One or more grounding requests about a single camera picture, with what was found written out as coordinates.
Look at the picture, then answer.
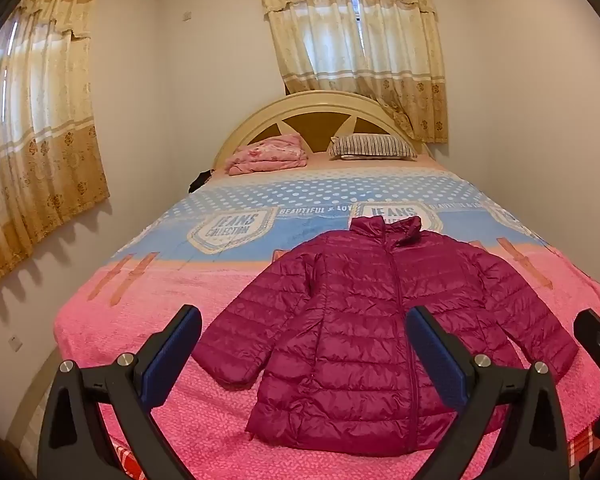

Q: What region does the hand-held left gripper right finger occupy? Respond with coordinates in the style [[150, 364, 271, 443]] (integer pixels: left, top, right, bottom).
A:
[[405, 305, 571, 480]]

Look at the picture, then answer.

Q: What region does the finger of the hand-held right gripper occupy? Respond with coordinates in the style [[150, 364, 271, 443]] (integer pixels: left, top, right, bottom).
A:
[[573, 308, 600, 378]]

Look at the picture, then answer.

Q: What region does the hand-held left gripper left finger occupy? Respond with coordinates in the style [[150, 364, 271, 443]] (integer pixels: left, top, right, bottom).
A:
[[36, 304, 203, 480]]

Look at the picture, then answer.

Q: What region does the magenta quilted puffer jacket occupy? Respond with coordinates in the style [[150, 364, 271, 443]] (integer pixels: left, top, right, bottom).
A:
[[192, 215, 580, 457]]

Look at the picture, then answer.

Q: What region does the bed with printed blanket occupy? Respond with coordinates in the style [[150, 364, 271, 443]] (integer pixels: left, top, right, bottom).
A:
[[52, 152, 600, 480]]

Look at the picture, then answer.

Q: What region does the red plaid bed sheet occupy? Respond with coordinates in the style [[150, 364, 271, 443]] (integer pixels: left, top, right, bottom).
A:
[[107, 427, 600, 480]]

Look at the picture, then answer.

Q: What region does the striped pillow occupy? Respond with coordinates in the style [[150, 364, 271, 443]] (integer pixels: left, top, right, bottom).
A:
[[328, 133, 419, 162]]

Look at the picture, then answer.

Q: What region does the folded pink floral blanket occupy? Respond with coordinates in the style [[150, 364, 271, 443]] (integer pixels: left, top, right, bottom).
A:
[[224, 133, 309, 177]]

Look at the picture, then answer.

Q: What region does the cream bed headboard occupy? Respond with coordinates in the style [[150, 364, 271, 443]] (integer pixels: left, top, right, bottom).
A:
[[212, 91, 433, 171]]

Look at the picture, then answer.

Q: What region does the wide beige floral curtain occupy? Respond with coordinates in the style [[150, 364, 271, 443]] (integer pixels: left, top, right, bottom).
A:
[[0, 0, 111, 297]]

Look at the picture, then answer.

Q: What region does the narrow beige floral curtain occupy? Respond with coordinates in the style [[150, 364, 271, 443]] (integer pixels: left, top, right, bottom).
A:
[[259, 0, 450, 145]]

